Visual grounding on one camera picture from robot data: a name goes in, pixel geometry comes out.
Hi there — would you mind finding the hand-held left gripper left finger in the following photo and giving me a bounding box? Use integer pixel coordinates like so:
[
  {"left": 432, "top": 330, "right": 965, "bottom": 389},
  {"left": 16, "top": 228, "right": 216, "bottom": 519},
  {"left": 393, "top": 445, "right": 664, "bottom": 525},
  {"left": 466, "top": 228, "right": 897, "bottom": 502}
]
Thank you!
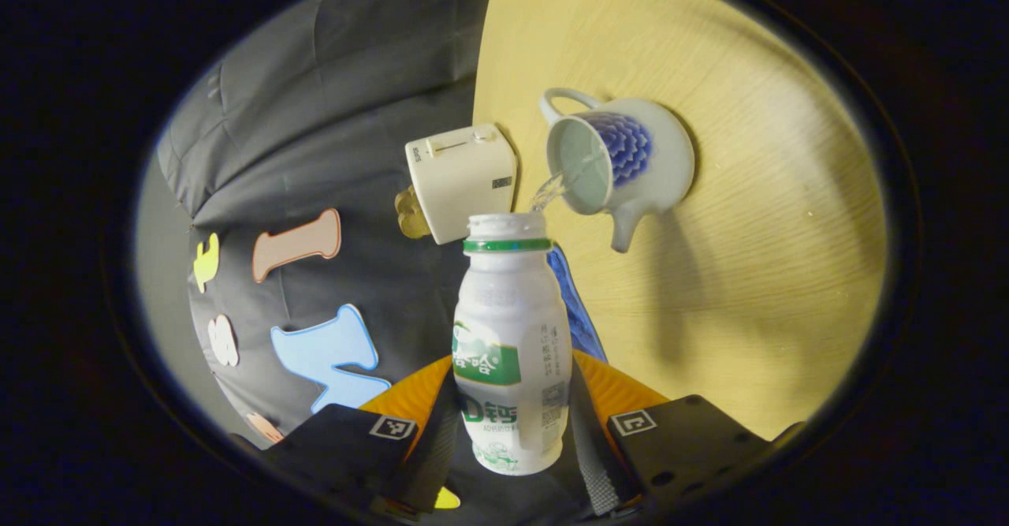
[{"left": 259, "top": 353, "right": 474, "bottom": 515}]

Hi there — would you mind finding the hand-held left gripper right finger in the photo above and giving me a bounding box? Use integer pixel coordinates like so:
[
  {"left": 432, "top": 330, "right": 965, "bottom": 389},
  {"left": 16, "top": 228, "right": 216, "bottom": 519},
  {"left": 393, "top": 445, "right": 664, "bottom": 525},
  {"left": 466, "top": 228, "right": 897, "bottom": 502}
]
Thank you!
[{"left": 561, "top": 350, "right": 805, "bottom": 517}]

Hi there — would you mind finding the white plastic water bottle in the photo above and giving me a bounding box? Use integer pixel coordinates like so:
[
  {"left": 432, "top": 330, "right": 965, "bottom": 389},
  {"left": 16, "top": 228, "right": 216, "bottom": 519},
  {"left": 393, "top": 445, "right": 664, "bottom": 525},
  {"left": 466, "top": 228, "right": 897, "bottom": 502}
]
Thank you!
[{"left": 452, "top": 212, "right": 573, "bottom": 476}]

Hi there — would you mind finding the white blue-patterned teacup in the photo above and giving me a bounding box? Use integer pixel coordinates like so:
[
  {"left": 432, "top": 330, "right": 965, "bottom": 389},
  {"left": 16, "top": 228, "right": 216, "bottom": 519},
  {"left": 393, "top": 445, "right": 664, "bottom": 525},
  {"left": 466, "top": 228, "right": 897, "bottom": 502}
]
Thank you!
[{"left": 538, "top": 87, "right": 696, "bottom": 253}]

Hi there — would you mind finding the blue towel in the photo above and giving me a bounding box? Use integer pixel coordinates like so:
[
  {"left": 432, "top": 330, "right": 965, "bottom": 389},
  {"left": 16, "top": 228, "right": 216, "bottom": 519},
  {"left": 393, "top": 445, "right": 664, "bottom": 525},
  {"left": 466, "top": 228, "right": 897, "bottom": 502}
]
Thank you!
[{"left": 546, "top": 244, "right": 608, "bottom": 363}]

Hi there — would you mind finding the white toaster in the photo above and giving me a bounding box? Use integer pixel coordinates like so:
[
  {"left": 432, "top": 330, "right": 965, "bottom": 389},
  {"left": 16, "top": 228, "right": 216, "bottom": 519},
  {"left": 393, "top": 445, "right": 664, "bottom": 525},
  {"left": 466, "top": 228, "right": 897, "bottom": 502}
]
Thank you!
[{"left": 404, "top": 122, "right": 519, "bottom": 245}]

